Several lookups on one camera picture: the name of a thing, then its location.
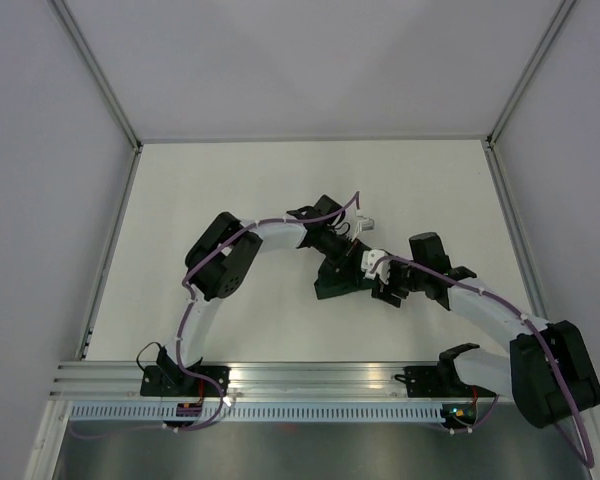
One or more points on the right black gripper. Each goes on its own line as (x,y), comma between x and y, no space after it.
(383,291)

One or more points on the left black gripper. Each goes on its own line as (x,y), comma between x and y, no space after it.
(348,245)

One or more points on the dark green cloth napkin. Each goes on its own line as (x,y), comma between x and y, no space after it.
(328,289)

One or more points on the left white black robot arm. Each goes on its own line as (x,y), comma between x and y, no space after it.
(218,264)

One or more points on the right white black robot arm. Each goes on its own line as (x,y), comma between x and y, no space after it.
(547,370)

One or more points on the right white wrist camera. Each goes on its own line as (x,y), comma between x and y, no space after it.
(375,265)

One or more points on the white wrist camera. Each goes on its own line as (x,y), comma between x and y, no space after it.
(361,223)
(375,265)

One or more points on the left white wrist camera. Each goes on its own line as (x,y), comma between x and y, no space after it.
(361,223)

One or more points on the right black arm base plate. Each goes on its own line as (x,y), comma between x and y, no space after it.
(424,381)

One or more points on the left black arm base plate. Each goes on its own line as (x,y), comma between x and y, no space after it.
(155,383)

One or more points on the white slotted cable duct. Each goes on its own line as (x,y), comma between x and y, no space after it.
(263,412)

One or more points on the aluminium mounting rail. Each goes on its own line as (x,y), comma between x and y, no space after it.
(249,381)

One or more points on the right aluminium frame post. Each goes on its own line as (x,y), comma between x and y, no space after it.
(540,53)

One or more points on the aluminium frame post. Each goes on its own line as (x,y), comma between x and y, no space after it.
(80,43)
(540,53)

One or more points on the left aluminium frame post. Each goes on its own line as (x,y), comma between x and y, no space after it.
(80,43)

